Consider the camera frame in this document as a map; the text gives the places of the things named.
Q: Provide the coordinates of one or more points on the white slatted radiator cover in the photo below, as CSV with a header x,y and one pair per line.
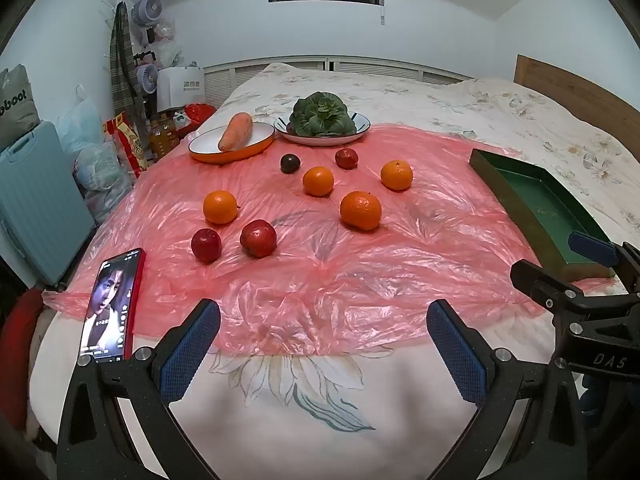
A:
x,y
375,67

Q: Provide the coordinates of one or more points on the wooden headboard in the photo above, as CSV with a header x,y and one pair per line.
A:
x,y
575,95

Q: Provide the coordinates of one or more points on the green rectangular tray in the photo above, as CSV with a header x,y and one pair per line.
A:
x,y
535,200

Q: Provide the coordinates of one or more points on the red cloth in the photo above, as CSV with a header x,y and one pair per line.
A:
x,y
17,340

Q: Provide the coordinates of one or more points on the red apple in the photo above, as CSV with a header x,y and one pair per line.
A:
x,y
258,238
205,245
346,158

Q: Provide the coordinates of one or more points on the floral bed sheet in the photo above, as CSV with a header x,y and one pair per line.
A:
x,y
400,90

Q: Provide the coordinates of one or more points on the orange rimmed plate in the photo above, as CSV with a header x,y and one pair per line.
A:
x,y
257,141

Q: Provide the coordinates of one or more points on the light blue suitcase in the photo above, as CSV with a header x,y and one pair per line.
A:
x,y
35,200

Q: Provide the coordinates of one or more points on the sweet potato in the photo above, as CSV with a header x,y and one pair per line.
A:
x,y
235,132

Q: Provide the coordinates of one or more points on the clear plastic bag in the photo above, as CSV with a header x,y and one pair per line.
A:
x,y
167,42

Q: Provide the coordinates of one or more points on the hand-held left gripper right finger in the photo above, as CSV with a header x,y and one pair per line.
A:
x,y
457,355

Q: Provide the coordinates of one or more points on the small clip fan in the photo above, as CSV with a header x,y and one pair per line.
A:
x,y
148,10
147,79

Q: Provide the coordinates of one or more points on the grey tote bag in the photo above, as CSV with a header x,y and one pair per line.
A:
x,y
17,105

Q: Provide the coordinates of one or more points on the white cardboard box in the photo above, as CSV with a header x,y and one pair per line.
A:
x,y
180,87

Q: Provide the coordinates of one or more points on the red smartphone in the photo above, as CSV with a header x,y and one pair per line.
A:
x,y
107,300

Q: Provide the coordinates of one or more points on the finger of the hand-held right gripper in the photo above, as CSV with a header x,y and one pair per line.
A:
x,y
590,247
535,280

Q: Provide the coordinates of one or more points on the patterned white plate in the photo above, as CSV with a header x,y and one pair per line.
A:
x,y
362,121

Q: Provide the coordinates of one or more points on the yellow red rice bag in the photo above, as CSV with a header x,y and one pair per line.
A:
x,y
127,142

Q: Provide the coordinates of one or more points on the yellow drink bottle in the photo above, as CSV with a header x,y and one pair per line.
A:
x,y
156,142
170,135

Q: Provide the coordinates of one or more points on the pink plastic sheet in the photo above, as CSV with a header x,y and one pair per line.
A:
x,y
350,280

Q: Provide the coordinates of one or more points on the orange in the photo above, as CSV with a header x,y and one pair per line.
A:
x,y
318,181
220,206
360,210
396,174

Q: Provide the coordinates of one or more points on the dark plum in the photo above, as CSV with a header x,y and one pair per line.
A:
x,y
289,163

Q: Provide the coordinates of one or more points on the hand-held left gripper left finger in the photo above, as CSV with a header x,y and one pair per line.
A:
x,y
192,355

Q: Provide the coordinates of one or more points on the pale blue plastic bag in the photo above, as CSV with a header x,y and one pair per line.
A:
x,y
95,160

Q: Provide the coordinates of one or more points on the green bok choy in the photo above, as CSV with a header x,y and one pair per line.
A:
x,y
322,115

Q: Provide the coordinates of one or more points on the plaid scarf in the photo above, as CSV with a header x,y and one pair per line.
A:
x,y
120,70

